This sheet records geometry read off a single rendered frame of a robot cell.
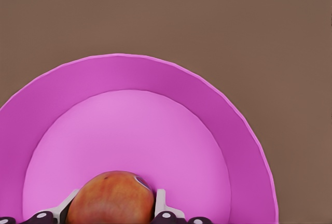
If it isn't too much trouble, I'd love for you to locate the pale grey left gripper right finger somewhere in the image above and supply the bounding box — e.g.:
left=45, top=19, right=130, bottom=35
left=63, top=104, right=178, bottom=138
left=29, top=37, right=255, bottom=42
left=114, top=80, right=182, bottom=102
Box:
left=151, top=189, right=211, bottom=224

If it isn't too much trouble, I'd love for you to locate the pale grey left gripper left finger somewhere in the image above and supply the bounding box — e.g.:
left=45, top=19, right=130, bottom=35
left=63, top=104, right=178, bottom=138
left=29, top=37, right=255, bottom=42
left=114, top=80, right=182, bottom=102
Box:
left=0, top=189, right=80, bottom=224

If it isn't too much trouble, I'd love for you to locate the red orange apple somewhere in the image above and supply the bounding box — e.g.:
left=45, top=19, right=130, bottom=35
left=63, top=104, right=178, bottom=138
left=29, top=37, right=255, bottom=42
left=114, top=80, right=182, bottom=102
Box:
left=65, top=171, right=155, bottom=224

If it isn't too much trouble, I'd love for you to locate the pink plate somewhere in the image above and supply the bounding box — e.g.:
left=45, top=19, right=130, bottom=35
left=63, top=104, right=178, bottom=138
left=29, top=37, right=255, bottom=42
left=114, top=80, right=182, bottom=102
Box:
left=0, top=53, right=280, bottom=224

